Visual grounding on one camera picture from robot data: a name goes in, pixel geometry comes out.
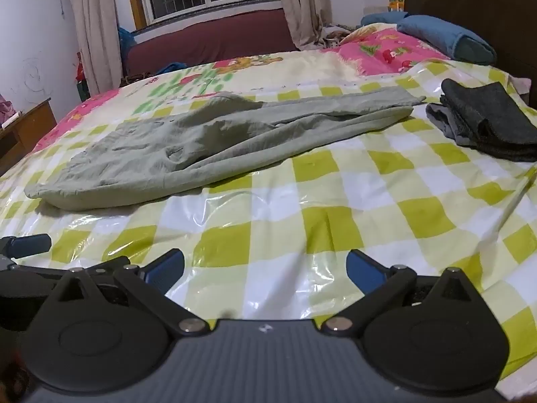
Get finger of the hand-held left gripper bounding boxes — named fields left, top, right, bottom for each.
left=0, top=234, right=53, bottom=260

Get beige curtain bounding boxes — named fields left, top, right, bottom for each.
left=66, top=0, right=124, bottom=102
left=268, top=0, right=334, bottom=50

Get pink printed blanket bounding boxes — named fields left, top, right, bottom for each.
left=31, top=23, right=451, bottom=152

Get light grey folded cloth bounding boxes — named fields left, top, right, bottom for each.
left=425, top=103, right=477, bottom=147

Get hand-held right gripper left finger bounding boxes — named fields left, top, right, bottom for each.
left=49, top=249, right=210, bottom=337

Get pink cloth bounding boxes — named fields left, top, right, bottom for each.
left=0, top=93, right=18, bottom=129

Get wooden bedside cabinet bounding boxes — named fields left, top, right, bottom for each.
left=0, top=98, right=58, bottom=175

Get maroon covered sofa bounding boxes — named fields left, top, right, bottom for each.
left=121, top=8, right=296, bottom=78

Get light green pants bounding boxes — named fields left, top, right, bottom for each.
left=24, top=86, right=427, bottom=211

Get dark grey folded clothes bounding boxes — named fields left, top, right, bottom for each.
left=440, top=78, right=537, bottom=162

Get blue pillow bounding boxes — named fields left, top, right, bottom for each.
left=396, top=14, right=498, bottom=65

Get blue folded cloth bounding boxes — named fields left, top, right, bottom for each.
left=361, top=11, right=409, bottom=27

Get white thin cord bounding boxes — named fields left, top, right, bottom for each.
left=473, top=163, right=537, bottom=263

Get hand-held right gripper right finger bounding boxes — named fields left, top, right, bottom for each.
left=321, top=249, right=480, bottom=337

